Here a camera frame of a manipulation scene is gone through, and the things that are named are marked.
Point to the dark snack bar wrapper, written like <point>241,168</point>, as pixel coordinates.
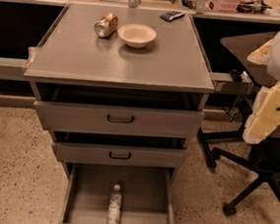
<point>172,15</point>

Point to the pink storage box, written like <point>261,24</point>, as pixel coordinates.
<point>223,5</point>

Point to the black drawer handle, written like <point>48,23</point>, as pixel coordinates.
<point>124,156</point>
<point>120,119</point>

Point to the black middle drawer handle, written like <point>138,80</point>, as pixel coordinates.
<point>124,156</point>

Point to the grey top drawer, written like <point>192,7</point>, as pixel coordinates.
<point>85,118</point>

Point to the grey bottom drawer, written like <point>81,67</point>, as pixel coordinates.
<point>146,195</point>

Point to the crushed metal soda can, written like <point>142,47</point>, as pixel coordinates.
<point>106,25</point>

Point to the grey middle drawer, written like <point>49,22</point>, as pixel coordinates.
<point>98,154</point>

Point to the black office chair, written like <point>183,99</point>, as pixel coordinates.
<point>263,158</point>

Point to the grey drawer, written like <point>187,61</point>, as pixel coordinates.
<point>85,118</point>
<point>146,195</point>
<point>98,154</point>

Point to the black top drawer handle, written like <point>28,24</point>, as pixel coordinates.
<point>120,119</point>

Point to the clear plastic water bottle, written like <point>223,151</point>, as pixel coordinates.
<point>114,206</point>

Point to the grey drawer cabinet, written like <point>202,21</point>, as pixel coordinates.
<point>75,66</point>

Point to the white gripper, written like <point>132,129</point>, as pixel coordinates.
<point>265,115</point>

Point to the white round bowl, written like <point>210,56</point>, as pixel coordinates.
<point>136,36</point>

